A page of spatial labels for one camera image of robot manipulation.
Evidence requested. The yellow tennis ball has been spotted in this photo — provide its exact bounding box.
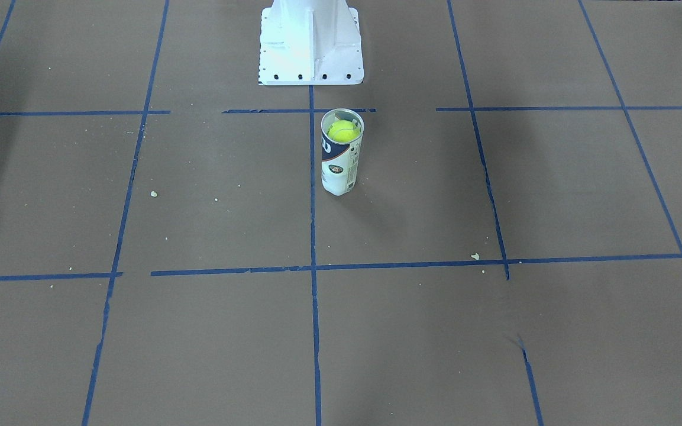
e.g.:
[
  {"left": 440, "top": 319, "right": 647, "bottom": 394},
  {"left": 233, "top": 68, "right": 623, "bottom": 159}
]
[{"left": 327, "top": 120, "right": 361, "bottom": 144}]

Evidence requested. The clear tennis ball can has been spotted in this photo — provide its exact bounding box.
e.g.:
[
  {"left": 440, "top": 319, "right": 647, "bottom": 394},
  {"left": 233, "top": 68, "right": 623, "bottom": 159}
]
[{"left": 320, "top": 108, "right": 365, "bottom": 196}]

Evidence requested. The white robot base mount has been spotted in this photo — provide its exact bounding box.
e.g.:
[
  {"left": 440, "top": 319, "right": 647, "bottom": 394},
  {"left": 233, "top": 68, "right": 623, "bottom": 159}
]
[{"left": 257, "top": 1, "right": 365, "bottom": 86}]

